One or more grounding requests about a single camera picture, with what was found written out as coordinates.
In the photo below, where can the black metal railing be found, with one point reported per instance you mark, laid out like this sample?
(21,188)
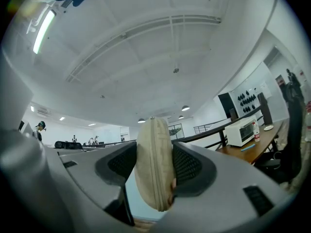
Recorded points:
(218,128)

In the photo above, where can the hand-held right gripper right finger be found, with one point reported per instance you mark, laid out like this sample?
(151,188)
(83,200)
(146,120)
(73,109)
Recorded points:
(218,193)

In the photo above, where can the black items on wall board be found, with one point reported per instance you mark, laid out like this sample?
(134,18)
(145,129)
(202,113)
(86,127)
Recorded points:
(247,101)

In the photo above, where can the wooden table with black legs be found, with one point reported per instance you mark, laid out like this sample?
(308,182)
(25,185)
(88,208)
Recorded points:
(250,154)

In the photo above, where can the black desk chair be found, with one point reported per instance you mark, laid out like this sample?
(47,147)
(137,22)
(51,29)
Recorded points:
(73,145)
(59,144)

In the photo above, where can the white toaster oven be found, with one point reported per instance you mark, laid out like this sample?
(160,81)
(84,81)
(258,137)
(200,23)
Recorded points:
(234,135)

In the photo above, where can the clear bottle with red label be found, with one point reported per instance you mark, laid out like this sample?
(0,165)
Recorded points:
(257,134)

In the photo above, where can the dark brown post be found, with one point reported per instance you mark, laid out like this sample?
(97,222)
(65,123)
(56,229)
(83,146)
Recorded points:
(266,110)

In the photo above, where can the long fluorescent ceiling light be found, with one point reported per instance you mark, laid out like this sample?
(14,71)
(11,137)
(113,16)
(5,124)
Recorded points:
(43,33)

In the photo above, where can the black door panel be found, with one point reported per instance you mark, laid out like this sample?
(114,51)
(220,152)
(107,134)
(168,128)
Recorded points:
(226,105)

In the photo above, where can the light blue stick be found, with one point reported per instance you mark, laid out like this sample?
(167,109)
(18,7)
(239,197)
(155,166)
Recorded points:
(247,147)

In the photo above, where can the white plate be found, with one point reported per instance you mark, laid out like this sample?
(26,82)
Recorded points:
(268,128)

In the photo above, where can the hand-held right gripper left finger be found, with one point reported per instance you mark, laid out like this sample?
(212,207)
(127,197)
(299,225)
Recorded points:
(80,169)

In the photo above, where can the dark standing figure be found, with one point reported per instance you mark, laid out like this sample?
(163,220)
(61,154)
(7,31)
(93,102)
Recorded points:
(291,78)

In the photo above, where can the white wall poster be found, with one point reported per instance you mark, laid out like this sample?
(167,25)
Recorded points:
(266,90)

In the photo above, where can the white ceiling air vent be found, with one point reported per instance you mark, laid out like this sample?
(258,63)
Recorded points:
(43,110)

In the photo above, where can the black framed glass door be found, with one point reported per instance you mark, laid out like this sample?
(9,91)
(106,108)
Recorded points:
(175,130)

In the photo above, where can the white humanoid robot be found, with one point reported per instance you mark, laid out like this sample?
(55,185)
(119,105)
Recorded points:
(74,138)

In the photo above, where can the beige zippered pouch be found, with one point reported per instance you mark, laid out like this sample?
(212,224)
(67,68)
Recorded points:
(155,164)

